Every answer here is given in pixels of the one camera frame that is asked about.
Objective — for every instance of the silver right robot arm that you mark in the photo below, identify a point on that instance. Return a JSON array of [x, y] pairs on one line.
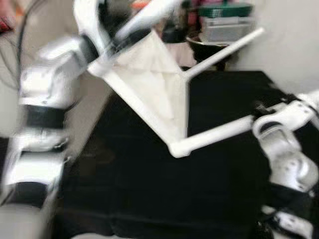
[[289, 164]]

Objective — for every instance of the white plastic table top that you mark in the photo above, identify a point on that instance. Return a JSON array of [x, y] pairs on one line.
[[149, 79]]

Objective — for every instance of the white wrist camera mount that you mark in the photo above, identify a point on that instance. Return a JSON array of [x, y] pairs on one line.
[[87, 17], [294, 113]]

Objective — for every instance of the clear plastic storage box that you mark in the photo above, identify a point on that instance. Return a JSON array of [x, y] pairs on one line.
[[227, 29]]

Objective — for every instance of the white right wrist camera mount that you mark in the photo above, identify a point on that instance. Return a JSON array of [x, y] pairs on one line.
[[294, 113]]

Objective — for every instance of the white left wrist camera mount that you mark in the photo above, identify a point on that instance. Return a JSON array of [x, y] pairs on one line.
[[87, 17]]

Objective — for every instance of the black bag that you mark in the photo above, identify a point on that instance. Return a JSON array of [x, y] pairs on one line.
[[174, 32]]

